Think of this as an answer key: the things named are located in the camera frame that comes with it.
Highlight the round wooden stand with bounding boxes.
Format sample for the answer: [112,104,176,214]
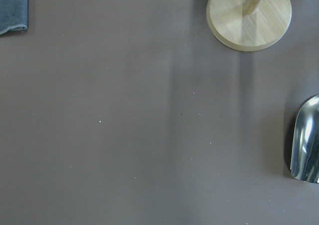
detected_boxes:
[206,0,292,52]

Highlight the shiny metal scoop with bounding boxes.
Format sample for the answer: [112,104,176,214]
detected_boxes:
[290,95,319,184]

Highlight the grey cloth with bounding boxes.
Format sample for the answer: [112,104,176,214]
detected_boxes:
[0,0,29,35]

